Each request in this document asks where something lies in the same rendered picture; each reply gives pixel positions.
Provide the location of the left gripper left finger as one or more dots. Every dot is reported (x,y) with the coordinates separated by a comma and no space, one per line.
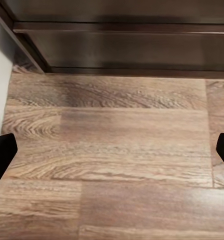
(8,150)

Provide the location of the nightstand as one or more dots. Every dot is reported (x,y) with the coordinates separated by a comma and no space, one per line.
(131,38)

